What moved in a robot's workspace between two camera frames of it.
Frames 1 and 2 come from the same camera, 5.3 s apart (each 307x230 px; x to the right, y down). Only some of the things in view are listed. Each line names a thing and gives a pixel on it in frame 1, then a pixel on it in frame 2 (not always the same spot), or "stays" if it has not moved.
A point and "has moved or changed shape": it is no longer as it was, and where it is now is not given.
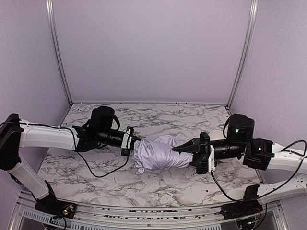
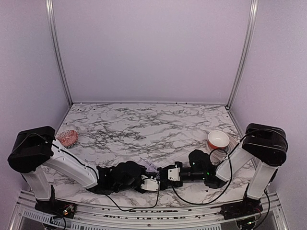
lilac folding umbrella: (157, 154) has moved or changed shape
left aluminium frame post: (50, 6) stays
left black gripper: (132, 139) -> (140, 179)
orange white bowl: (216, 135) stays
